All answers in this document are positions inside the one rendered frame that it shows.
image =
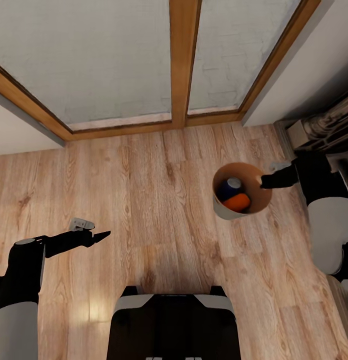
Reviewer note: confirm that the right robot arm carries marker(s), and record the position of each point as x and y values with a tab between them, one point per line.
327	203

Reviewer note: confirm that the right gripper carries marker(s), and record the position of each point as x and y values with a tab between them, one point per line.
276	180

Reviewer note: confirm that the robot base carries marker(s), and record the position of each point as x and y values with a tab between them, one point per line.
169	325

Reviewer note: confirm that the trash can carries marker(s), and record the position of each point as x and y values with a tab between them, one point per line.
250	186

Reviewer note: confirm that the wood fireplace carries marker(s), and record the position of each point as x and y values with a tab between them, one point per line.
328	132

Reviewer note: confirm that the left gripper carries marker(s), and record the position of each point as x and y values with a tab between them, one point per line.
78	238

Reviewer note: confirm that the can of soda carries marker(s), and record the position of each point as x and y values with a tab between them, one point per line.
229	188
237	203

